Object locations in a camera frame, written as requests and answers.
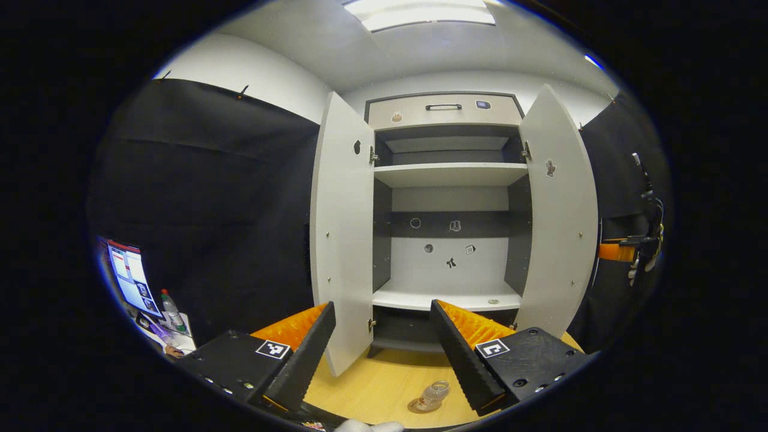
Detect white cabinet drawer front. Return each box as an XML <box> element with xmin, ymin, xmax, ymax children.
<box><xmin>367</xmin><ymin>94</ymin><xmax>524</xmax><ymax>131</ymax></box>

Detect large ceiling light panel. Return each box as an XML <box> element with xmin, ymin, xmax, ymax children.
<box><xmin>343</xmin><ymin>0</ymin><xmax>497</xmax><ymax>32</ymax></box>

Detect grey white cabinet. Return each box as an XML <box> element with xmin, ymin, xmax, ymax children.
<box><xmin>364</xmin><ymin>91</ymin><xmax>535</xmax><ymax>359</ymax></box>

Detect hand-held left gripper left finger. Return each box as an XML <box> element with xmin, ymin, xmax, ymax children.
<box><xmin>179</xmin><ymin>301</ymin><xmax>337</xmax><ymax>416</ymax></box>

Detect computer monitor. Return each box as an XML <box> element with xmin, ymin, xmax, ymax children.
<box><xmin>107</xmin><ymin>240</ymin><xmax>163</xmax><ymax>317</ymax></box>

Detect white cabinet shelf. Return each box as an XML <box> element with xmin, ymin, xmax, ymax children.
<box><xmin>372</xmin><ymin>279</ymin><xmax>523</xmax><ymax>312</ymax></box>
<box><xmin>374</xmin><ymin>163</ymin><xmax>529</xmax><ymax>188</ymax></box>

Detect plastic bottle with red cap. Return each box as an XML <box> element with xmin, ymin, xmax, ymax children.
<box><xmin>160</xmin><ymin>289</ymin><xmax>187</xmax><ymax>332</ymax></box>

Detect white cabinet door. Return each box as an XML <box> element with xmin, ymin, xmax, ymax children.
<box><xmin>310</xmin><ymin>91</ymin><xmax>376</xmax><ymax>377</ymax></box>
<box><xmin>515</xmin><ymin>84</ymin><xmax>599</xmax><ymax>338</ymax></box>

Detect clear plastic bottle red label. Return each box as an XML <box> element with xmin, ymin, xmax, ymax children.
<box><xmin>420</xmin><ymin>380</ymin><xmax>451</xmax><ymax>411</ymax></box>

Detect white side desk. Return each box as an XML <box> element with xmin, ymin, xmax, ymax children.
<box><xmin>135</xmin><ymin>311</ymin><xmax>197</xmax><ymax>359</ymax></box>

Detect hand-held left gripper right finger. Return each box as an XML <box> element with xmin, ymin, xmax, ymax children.
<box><xmin>430</xmin><ymin>299</ymin><xmax>596</xmax><ymax>416</ymax></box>

